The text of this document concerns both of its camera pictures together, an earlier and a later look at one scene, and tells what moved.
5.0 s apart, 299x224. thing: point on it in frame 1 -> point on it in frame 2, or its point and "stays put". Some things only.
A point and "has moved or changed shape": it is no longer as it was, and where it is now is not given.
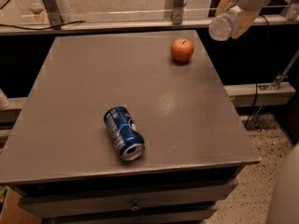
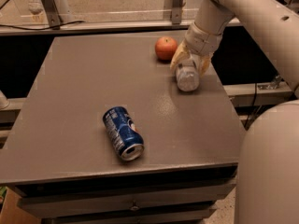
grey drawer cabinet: x=59 y=158 stays put
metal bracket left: x=51 y=9 stays put
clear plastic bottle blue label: x=221 y=26 has moved or changed shape
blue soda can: x=124 y=133 stays put
